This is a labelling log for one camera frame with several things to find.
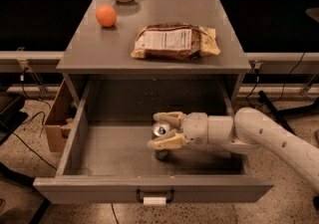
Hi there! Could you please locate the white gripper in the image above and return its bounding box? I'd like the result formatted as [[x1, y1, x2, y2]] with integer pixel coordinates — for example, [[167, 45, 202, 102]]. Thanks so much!
[[148, 112, 208, 150]]

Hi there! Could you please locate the silver blue redbull can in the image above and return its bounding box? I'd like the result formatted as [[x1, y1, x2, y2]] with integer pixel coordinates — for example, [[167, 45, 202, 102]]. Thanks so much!
[[152, 121, 170, 161]]

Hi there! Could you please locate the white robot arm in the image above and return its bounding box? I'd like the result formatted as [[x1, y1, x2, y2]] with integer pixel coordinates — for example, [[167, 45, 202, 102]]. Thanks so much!
[[148, 108, 319, 191]]

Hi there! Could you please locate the open grey top drawer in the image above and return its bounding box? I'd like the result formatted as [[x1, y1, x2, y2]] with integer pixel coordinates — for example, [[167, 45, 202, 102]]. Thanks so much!
[[34, 77, 273, 204]]

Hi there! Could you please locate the brown chip bag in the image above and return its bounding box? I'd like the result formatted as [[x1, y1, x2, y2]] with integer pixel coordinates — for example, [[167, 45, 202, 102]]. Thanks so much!
[[131, 23, 220, 61]]

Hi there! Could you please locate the black floor stand bar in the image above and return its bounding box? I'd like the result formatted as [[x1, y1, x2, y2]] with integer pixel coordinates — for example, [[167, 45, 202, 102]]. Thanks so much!
[[258, 91, 319, 133]]

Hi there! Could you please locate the grey wooden cabinet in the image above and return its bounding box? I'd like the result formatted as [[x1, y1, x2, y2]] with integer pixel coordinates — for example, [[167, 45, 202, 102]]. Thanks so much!
[[57, 0, 250, 102]]

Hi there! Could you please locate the brown cardboard box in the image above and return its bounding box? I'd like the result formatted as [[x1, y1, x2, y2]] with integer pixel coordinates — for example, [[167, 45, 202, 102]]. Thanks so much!
[[45, 81, 77, 152]]

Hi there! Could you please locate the orange fruit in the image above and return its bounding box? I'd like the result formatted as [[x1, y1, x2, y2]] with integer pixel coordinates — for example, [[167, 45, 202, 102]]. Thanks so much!
[[96, 5, 117, 28]]

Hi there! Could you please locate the black furniture at left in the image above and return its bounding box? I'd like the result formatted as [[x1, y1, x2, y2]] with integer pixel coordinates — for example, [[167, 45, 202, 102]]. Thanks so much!
[[0, 92, 51, 224]]

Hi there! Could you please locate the black and white drawer handle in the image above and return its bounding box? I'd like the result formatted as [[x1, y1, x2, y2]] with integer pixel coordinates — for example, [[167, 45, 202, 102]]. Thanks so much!
[[136, 190, 174, 206]]

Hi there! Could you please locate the black cable right floor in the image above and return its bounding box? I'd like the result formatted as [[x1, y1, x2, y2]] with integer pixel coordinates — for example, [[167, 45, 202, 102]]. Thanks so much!
[[244, 52, 307, 110]]

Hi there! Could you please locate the black cable floor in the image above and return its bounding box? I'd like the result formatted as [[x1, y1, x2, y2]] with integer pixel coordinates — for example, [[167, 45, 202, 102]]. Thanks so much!
[[244, 52, 307, 110], [0, 68, 58, 171]]

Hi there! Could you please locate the black cable left floor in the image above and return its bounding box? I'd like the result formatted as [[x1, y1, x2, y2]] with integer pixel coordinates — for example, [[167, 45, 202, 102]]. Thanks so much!
[[0, 68, 58, 171]]

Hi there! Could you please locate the metal rail bracket left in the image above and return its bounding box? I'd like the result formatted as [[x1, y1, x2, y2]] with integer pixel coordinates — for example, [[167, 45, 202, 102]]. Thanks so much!
[[17, 58, 48, 99]]

